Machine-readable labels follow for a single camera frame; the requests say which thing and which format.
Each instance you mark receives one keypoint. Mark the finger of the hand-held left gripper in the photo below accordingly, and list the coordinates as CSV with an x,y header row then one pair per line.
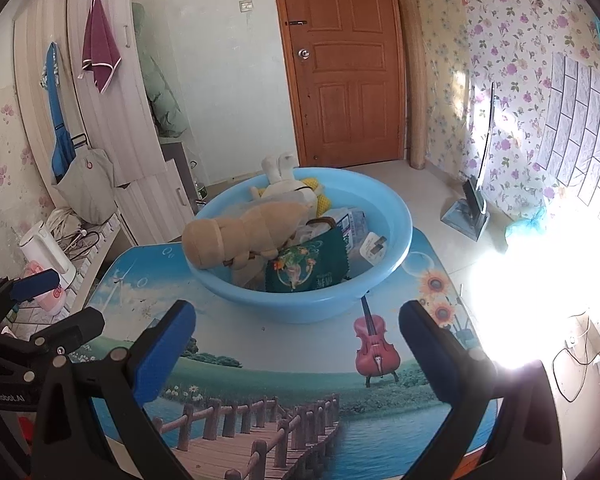
x,y
80,325
37,282

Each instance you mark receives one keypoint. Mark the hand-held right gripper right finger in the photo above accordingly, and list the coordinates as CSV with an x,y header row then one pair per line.
x,y
427,355

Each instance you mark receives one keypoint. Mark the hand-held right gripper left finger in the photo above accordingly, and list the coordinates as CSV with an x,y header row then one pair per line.
x,y
167,345

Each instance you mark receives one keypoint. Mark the white power bank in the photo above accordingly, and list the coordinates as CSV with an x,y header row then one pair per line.
x,y
372,247

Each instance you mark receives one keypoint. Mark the tan plush toy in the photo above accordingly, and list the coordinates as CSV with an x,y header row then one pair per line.
x,y
230,232

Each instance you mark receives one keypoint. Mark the blue plastic basin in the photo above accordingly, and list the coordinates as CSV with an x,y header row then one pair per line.
x,y
300,305

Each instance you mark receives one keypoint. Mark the green printed packet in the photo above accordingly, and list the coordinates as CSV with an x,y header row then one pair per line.
x,y
305,265

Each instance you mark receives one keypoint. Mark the landscape print desktop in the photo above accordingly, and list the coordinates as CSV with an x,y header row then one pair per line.
x,y
290,350

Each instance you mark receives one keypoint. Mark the pink cup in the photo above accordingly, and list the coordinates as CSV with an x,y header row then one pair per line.
x,y
52,302

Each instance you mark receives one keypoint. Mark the white electric kettle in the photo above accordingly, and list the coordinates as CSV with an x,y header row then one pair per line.
x,y
42,250

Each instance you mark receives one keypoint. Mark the grey tote bag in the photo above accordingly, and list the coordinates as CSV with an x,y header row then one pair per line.
x,y
87,185

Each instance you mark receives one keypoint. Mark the grey floor cleaner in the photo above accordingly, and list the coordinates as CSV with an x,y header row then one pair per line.
x,y
467,215

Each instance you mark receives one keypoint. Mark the green bottle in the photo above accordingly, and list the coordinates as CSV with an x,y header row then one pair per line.
x,y
200,191

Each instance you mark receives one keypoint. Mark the blue hanging cloth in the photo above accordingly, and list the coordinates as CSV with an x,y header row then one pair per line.
x,y
57,125

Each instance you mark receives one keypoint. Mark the blue plastic bag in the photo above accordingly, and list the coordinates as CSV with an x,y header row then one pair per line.
x,y
522,227

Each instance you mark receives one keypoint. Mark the grey cabinet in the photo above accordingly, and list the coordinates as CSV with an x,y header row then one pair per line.
x,y
177,160

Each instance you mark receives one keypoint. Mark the white wooden wardrobe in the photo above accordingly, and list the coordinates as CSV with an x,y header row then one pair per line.
x,y
125,110

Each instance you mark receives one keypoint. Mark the white plush rabbit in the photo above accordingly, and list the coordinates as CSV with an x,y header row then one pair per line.
x,y
280,175

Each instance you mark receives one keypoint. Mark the green quilted coat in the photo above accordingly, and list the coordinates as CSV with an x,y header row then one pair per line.
x,y
162,95

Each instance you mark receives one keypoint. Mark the maroon towel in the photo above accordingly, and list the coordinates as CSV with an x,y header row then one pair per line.
x,y
100,45

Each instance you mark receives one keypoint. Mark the brown wooden door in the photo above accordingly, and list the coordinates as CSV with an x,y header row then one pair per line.
x,y
345,110

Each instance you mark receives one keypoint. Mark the round metal door knob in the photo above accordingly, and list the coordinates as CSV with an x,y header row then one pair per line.
x,y
303,54

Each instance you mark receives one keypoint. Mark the grey brick wall sticker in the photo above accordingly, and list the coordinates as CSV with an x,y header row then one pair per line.
x,y
580,125

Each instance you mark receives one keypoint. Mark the white light switch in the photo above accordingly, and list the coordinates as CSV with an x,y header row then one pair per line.
x,y
246,5

